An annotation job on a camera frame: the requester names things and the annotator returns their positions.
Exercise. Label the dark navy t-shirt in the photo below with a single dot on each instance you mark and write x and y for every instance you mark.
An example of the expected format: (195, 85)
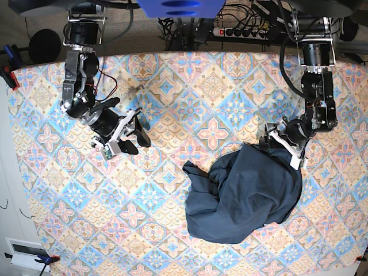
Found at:
(242, 191)

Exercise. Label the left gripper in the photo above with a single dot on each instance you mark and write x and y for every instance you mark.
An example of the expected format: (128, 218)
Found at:
(291, 135)

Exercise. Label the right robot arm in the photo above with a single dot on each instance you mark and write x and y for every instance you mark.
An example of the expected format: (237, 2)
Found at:
(82, 32)

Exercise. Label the white wall outlet box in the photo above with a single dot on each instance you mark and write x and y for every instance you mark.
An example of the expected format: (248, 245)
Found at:
(24, 253)

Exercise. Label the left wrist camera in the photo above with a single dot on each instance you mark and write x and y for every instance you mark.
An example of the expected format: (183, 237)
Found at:
(297, 162)

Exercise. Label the white power strip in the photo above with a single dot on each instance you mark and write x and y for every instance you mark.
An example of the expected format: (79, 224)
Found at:
(238, 33)

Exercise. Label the blue orange clamp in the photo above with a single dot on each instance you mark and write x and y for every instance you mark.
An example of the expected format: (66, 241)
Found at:
(14, 62)
(43, 260)

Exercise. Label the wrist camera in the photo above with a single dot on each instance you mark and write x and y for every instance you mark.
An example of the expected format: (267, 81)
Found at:
(110, 150)
(297, 162)

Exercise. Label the blue orange clamp top left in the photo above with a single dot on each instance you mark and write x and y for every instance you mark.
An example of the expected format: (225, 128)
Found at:
(14, 62)

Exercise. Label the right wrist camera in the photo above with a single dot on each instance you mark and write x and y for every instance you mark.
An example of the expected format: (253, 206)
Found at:
(110, 150)

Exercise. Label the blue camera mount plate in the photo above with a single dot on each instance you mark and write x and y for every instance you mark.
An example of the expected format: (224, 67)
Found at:
(181, 8)

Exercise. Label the patterned colourful tablecloth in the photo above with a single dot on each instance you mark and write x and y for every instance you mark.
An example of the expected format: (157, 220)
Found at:
(126, 216)

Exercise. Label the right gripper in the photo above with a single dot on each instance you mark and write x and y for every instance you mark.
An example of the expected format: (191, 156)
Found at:
(110, 126)

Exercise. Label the blue orange clamp bottom left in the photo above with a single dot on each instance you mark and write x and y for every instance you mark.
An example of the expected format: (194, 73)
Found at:
(43, 260)

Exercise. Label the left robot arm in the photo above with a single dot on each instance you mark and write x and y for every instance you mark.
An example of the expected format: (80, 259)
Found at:
(314, 40)

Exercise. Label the orange clamp bottom right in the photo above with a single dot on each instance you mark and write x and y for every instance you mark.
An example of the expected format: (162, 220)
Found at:
(361, 259)

